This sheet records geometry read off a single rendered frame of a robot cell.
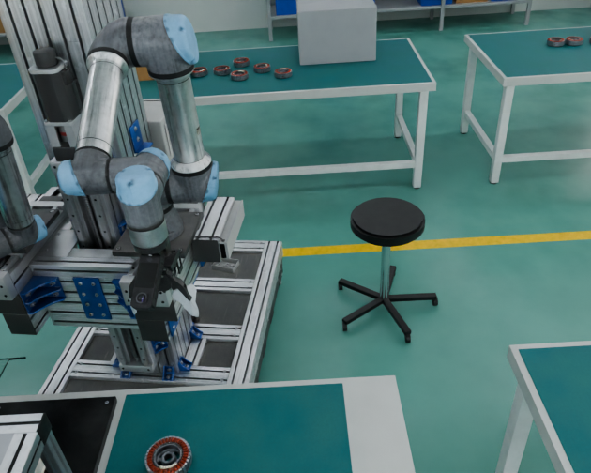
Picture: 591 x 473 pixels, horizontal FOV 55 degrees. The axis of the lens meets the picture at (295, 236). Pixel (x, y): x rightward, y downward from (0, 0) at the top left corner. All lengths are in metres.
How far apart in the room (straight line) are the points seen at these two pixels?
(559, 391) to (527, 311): 1.39
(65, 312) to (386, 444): 1.16
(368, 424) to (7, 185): 1.12
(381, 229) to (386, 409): 1.12
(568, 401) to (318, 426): 0.66
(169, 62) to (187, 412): 0.91
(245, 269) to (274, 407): 1.41
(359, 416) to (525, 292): 1.79
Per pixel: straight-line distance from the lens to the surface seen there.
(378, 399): 1.63
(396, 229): 2.56
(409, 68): 3.84
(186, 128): 1.55
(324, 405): 1.61
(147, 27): 1.45
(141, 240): 1.16
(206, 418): 1.62
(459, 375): 2.72
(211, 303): 2.76
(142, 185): 1.10
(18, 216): 1.72
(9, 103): 4.02
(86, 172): 1.24
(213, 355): 2.52
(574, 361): 1.83
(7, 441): 1.26
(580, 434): 1.67
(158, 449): 1.55
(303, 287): 3.10
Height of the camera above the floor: 2.02
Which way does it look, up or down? 35 degrees down
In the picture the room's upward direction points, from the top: 4 degrees counter-clockwise
